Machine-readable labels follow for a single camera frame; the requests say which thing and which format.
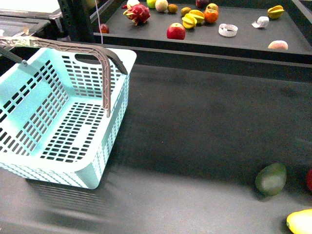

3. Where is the light blue plastic basket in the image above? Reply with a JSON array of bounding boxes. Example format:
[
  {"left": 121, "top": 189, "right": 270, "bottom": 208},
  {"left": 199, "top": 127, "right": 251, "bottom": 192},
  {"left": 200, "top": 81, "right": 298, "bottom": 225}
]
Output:
[{"left": 0, "top": 49, "right": 130, "bottom": 189}]

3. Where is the yellow mango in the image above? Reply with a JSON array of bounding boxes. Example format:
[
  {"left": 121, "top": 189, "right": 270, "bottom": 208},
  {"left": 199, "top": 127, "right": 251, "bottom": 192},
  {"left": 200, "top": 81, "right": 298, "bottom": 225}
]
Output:
[{"left": 286, "top": 209, "right": 312, "bottom": 234}]

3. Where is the large red apple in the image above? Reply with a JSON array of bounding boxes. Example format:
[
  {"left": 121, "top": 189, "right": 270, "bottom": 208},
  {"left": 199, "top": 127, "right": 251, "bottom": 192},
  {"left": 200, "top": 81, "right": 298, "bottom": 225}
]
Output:
[{"left": 166, "top": 23, "right": 186, "bottom": 40}]

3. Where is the front yellow starfruit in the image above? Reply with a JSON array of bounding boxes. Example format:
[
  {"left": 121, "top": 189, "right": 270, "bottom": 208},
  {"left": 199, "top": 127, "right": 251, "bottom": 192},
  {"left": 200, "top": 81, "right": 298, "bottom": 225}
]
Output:
[{"left": 182, "top": 13, "right": 197, "bottom": 29}]

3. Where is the yellow starfruit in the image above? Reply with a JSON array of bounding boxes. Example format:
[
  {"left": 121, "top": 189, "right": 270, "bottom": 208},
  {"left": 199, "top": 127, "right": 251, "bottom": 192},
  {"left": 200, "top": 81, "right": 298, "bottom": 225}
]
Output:
[
  {"left": 267, "top": 5, "right": 285, "bottom": 20},
  {"left": 189, "top": 9, "right": 205, "bottom": 24},
  {"left": 182, "top": 13, "right": 197, "bottom": 29}
]

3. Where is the pink dragon fruit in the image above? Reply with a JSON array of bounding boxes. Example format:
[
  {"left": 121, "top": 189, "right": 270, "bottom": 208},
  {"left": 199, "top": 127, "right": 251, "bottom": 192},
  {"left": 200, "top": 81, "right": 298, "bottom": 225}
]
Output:
[{"left": 123, "top": 4, "right": 151, "bottom": 26}]

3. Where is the rear yellow starfruit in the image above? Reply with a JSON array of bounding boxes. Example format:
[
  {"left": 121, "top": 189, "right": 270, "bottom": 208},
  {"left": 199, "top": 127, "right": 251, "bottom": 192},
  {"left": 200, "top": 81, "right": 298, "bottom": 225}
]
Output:
[{"left": 189, "top": 9, "right": 205, "bottom": 24}]

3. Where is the brown kiwi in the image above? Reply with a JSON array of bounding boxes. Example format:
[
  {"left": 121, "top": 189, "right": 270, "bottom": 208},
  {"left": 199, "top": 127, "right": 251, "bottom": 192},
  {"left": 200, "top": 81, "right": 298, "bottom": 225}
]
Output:
[
  {"left": 167, "top": 3, "right": 178, "bottom": 14},
  {"left": 180, "top": 7, "right": 192, "bottom": 17}
]

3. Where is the beige round melon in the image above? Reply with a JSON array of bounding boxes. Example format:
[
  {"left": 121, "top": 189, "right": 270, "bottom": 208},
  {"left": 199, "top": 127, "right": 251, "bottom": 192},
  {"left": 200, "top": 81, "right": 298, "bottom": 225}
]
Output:
[{"left": 155, "top": 0, "right": 168, "bottom": 12}]

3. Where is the green apple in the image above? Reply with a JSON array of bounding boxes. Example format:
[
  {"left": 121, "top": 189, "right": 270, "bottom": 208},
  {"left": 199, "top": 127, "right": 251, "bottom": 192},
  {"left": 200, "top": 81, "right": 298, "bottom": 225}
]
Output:
[{"left": 146, "top": 0, "right": 156, "bottom": 9}]

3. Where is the orange persimmon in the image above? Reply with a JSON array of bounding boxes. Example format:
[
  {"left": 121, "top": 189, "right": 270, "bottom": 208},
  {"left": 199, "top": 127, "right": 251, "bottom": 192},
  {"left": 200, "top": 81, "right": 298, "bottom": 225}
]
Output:
[{"left": 204, "top": 9, "right": 219, "bottom": 23}]

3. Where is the white pink fruit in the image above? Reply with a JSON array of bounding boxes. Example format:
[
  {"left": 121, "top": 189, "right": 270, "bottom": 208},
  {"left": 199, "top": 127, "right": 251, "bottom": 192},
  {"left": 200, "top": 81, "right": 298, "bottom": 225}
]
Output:
[{"left": 122, "top": 0, "right": 140, "bottom": 9}]

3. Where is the dark purple passionfruit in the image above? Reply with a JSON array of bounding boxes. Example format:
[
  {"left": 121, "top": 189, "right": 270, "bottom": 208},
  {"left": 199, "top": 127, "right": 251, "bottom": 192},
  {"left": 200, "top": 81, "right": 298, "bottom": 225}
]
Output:
[{"left": 195, "top": 0, "right": 209, "bottom": 8}]

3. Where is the red yellow apple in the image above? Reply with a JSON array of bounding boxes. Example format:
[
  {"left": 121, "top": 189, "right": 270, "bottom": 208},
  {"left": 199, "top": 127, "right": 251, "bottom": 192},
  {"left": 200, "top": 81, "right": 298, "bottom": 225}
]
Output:
[{"left": 206, "top": 3, "right": 219, "bottom": 12}]

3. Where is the green avocado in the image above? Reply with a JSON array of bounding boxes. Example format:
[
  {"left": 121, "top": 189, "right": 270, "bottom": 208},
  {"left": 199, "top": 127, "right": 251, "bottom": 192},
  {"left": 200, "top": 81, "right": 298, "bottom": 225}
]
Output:
[{"left": 255, "top": 163, "right": 287, "bottom": 196}]

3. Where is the small white tape roll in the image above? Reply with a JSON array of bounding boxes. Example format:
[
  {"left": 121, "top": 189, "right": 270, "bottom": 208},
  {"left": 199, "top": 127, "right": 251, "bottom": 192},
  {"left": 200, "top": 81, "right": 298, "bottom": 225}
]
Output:
[{"left": 252, "top": 16, "right": 270, "bottom": 28}]

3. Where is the pale pink peach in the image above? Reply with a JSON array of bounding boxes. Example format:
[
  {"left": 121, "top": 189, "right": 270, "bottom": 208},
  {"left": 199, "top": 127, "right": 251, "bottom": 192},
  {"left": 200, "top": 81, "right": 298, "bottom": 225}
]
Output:
[{"left": 268, "top": 40, "right": 289, "bottom": 50}]

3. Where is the black fruit tray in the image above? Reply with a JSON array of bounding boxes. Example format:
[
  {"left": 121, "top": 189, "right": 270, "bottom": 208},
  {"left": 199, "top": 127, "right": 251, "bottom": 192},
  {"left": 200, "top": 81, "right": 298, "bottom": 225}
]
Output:
[{"left": 92, "top": 0, "right": 312, "bottom": 66}]

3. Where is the far yellow starfruit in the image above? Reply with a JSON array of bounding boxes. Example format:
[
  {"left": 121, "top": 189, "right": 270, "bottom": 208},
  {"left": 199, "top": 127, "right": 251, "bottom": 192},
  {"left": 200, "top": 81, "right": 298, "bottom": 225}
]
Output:
[{"left": 267, "top": 5, "right": 285, "bottom": 20}]

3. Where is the red fruit at edge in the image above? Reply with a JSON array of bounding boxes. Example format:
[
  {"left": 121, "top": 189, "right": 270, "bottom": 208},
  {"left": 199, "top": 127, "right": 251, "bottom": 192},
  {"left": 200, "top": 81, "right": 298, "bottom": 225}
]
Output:
[{"left": 306, "top": 169, "right": 312, "bottom": 192}]

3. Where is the white tape ring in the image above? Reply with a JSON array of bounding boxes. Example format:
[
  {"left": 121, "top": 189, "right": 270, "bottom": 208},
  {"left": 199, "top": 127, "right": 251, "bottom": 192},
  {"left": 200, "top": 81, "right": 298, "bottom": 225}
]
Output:
[{"left": 218, "top": 23, "right": 238, "bottom": 38}]

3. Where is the white hanging cord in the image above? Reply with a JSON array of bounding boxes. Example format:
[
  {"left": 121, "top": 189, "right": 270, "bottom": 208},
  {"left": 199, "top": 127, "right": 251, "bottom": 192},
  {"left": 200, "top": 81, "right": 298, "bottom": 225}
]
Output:
[{"left": 95, "top": 0, "right": 104, "bottom": 45}]

